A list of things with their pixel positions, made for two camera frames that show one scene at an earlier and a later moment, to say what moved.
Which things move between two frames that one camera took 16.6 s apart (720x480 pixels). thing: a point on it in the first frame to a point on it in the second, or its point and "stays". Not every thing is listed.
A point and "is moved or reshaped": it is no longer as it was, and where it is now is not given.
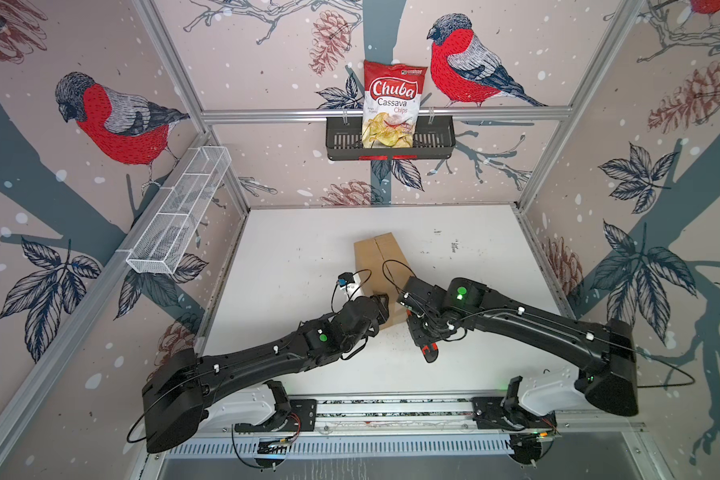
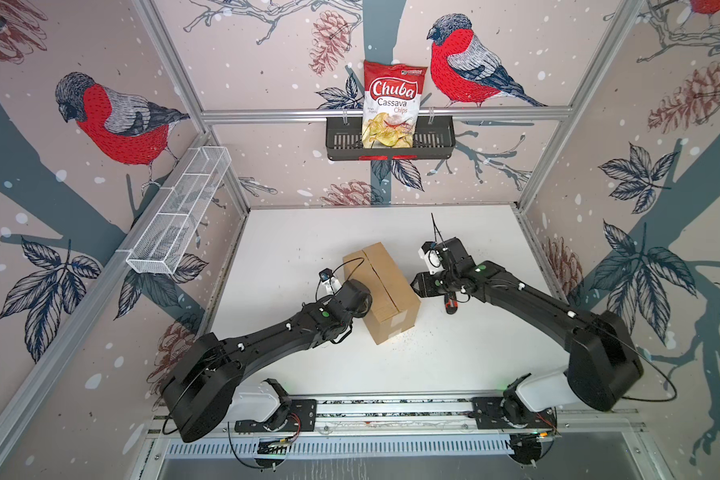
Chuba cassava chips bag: (391, 103) stays
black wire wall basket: (433, 139) stays
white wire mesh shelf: (165, 242) stays
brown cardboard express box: (382, 268) is moved or reshaped
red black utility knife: (430, 353) is moved or reshaped
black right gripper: (421, 342) to (422, 285)
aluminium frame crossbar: (417, 112) stays
